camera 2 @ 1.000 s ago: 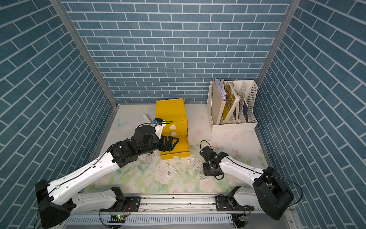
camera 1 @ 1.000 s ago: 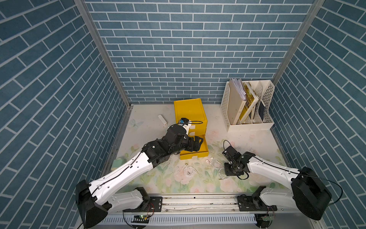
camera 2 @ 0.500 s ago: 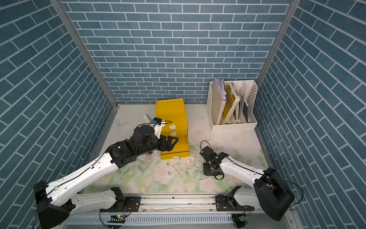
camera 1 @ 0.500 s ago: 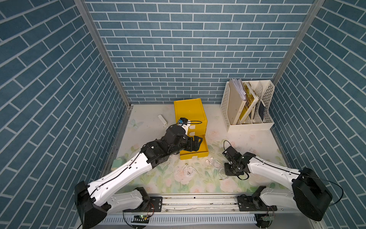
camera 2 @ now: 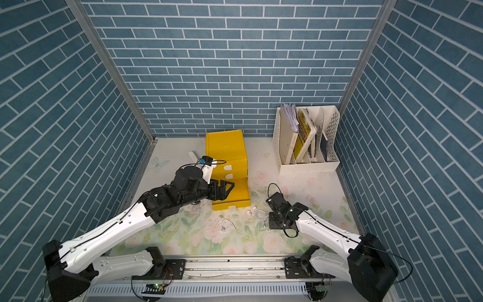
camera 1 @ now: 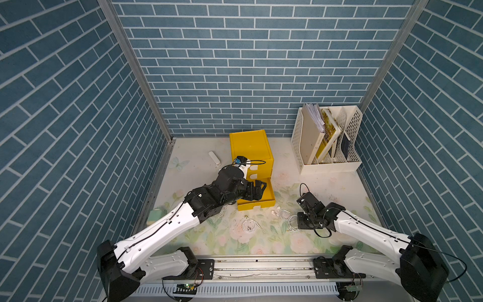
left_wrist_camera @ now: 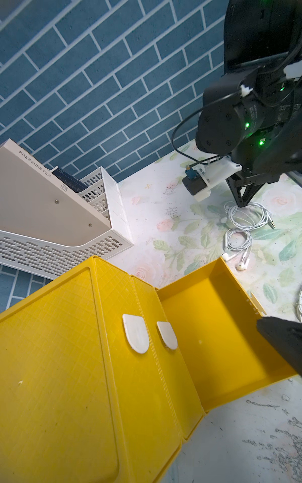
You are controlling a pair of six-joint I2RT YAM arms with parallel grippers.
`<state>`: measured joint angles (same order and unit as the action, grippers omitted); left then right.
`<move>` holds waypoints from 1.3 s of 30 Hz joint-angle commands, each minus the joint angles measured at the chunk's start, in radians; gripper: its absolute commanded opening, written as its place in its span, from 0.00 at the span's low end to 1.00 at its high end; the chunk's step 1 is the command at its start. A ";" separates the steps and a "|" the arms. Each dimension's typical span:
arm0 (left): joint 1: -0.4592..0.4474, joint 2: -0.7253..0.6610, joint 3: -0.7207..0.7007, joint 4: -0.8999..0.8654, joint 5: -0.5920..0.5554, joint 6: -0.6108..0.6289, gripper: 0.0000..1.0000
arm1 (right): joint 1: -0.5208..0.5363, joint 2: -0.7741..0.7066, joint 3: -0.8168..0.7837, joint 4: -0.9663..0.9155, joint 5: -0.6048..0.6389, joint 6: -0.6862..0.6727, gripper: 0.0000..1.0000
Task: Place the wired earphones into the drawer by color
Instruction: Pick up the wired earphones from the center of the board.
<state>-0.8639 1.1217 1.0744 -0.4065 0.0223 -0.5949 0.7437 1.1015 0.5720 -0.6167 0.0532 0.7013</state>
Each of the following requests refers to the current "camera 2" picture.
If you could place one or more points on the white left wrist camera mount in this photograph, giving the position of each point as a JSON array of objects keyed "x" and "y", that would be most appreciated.
[{"x": 207, "y": 164}]

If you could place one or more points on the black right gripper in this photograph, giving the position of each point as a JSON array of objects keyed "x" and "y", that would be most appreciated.
[{"x": 271, "y": 223}]

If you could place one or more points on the small white rectangular device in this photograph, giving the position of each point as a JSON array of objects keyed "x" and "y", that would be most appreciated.
[{"x": 193, "y": 156}]

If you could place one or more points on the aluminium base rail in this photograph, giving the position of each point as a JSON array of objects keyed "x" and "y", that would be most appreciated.
[{"x": 211, "y": 277}]

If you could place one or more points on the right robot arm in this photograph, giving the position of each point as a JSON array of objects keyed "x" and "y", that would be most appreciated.
[{"x": 358, "y": 259}]

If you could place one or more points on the white perforated file organizer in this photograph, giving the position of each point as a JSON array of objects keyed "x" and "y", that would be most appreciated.
[{"x": 321, "y": 155}]

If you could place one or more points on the yellow covered book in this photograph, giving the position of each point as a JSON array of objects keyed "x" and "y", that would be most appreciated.
[{"x": 306, "y": 134}]

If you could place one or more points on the yellow drawer cabinet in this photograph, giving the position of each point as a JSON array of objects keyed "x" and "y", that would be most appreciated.
[{"x": 229, "y": 148}]

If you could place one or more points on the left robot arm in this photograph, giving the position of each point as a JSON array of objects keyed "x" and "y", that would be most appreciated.
[{"x": 75, "y": 265}]

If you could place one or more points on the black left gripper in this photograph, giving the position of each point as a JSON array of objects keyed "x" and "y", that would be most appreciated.
[{"x": 222, "y": 194}]

